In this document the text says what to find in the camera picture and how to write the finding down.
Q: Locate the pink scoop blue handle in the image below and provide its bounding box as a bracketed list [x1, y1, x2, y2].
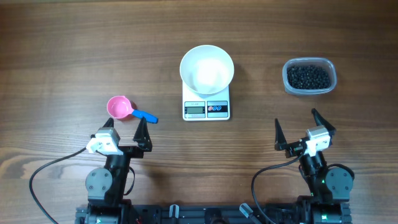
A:
[106, 96, 159, 124]

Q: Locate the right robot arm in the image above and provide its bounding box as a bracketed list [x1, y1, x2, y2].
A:
[265, 108, 354, 223]

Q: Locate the left black camera cable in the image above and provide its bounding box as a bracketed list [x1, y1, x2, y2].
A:
[29, 146, 88, 224]

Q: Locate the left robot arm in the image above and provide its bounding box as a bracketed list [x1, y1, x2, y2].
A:
[75, 118, 152, 224]

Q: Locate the right black camera cable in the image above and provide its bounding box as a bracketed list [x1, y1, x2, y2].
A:
[251, 149, 307, 224]

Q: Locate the clear plastic container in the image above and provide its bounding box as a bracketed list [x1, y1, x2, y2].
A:
[282, 57, 337, 96]

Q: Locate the black beans pile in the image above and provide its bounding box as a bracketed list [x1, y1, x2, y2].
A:
[287, 65, 331, 90]

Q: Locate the white digital kitchen scale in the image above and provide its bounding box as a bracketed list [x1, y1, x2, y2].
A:
[182, 83, 231, 121]

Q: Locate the white bowl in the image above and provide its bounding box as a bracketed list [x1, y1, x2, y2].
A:
[179, 45, 234, 95]

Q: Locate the black camera cable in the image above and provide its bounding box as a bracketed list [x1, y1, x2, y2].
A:
[29, 146, 88, 224]
[251, 149, 307, 224]

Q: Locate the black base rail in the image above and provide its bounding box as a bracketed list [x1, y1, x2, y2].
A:
[75, 203, 353, 224]

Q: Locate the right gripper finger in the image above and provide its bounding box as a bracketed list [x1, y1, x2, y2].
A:
[311, 108, 336, 136]
[274, 118, 287, 151]

